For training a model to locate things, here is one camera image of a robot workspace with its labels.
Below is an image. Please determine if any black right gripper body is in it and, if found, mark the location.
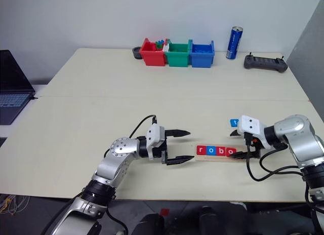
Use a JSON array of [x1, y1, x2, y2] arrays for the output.
[[242, 132, 262, 160]]

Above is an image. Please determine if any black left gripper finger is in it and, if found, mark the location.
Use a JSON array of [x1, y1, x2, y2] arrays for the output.
[[168, 155, 195, 166], [169, 129, 191, 139]]

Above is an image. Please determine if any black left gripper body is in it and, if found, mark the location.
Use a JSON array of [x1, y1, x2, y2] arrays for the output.
[[160, 130, 172, 167]]

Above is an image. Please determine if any wooden letter tray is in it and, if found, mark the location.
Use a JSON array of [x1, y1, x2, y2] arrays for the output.
[[195, 143, 250, 163]]

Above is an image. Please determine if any dark rounded shape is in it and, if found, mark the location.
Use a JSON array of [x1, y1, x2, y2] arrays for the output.
[[135, 213, 166, 235], [199, 206, 220, 235]]

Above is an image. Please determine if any green plastic bin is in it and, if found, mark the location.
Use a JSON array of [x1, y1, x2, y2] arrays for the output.
[[165, 39, 192, 67]]

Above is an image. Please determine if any blue plastic bin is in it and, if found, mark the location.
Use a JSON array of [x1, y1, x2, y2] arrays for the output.
[[189, 40, 216, 68]]

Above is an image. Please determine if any dark grey handheld controller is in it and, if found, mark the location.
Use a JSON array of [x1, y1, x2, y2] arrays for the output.
[[244, 52, 289, 73]]

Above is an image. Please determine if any red plastic bin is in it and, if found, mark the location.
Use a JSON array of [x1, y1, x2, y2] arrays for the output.
[[140, 37, 168, 67]]

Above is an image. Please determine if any blue drink can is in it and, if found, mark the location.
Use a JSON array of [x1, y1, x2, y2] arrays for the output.
[[226, 26, 244, 60]]

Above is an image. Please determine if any dark grey round bowl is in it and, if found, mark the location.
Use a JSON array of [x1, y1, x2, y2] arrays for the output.
[[132, 46, 144, 60]]

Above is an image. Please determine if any grey partition panel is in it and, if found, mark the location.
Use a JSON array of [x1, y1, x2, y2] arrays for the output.
[[286, 0, 324, 111]]

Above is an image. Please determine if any dark laptop computer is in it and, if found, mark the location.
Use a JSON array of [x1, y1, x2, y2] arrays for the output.
[[0, 50, 36, 126]]

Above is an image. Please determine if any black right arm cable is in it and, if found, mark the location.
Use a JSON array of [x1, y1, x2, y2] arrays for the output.
[[244, 133, 308, 182]]

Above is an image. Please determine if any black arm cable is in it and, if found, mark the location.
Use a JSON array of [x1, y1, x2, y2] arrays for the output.
[[128, 114, 158, 140], [244, 133, 308, 182]]

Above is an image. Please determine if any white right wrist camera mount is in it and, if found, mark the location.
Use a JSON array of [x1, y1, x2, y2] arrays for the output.
[[239, 115, 270, 149]]

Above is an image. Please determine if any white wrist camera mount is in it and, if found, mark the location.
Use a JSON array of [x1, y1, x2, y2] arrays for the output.
[[239, 115, 270, 149], [146, 124, 168, 160]]

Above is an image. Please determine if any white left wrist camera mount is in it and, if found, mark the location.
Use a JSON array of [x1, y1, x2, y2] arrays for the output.
[[146, 124, 168, 160]]

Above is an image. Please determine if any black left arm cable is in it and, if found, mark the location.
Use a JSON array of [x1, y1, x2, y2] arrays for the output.
[[128, 114, 158, 140]]

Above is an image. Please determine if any loose cable bundle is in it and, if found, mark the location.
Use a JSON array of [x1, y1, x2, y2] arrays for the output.
[[0, 193, 30, 216]]

